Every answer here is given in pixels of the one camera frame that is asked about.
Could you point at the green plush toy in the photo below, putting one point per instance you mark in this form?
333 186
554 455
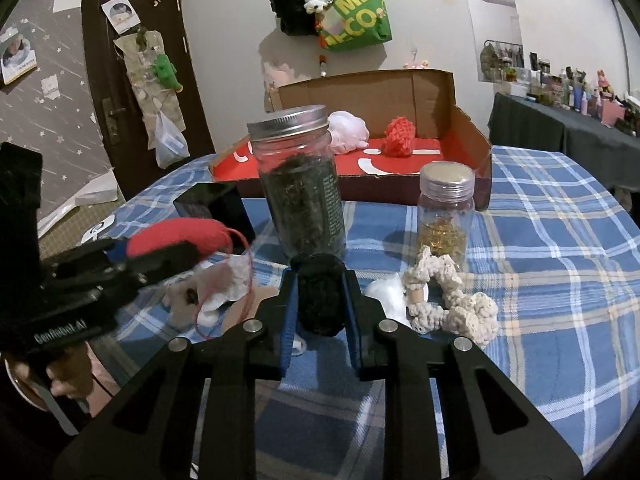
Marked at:
165 71

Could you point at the black bag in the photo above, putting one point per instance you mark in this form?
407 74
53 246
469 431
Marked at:
290 2

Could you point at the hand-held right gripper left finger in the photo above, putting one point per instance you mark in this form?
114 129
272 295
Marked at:
287 325

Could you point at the cream crochet scrunchie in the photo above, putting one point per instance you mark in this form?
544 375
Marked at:
450 300

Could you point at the white sheer scrunchie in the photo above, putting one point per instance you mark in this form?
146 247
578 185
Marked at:
385 297

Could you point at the pink plush toy with face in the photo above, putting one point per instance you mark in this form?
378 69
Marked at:
416 64

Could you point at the small black box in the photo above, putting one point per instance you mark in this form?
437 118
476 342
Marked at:
220 207

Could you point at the white panda plush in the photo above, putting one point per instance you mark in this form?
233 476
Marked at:
315 1

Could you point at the light pink plush toy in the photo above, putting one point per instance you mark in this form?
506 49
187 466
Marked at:
280 74

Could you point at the cardboard box with red inside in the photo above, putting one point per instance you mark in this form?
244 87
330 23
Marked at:
425 105

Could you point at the red soft pouch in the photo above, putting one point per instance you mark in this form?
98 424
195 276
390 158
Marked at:
175 234

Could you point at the clear plastic bag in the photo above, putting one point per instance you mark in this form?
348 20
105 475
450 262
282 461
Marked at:
171 142

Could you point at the beige soft pad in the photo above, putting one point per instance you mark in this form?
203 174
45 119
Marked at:
250 307

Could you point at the hanging door organizer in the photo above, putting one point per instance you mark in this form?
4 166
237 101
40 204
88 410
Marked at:
145 95

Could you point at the hanging red white stick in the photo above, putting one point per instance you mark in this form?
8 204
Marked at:
323 66

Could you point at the white fluffy flower scrunchie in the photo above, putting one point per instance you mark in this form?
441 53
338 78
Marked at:
222 275

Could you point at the red crochet scrunchie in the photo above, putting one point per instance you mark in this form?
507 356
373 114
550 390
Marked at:
398 136

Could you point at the large glass jar dark tea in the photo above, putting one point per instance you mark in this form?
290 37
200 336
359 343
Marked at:
302 190

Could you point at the green tote bag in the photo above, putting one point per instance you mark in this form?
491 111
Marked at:
357 15

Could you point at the row of bottles and cosmetics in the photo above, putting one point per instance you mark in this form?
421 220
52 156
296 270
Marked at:
580 92

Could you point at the dark green covered table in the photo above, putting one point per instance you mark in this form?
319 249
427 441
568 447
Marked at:
550 130

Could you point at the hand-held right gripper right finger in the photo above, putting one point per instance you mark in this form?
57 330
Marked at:
353 325

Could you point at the dark brown door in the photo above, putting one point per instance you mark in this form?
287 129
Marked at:
100 70

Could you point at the small glass jar golden contents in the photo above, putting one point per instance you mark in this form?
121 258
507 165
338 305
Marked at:
445 210

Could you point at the paper sheet on door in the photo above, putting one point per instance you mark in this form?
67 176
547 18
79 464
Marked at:
120 12

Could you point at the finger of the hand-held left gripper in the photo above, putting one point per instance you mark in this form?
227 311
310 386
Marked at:
117 251
165 257

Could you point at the person's left hand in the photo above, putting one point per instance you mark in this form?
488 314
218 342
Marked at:
65 382

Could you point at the black crochet scrunchie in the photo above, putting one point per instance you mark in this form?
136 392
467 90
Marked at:
320 295

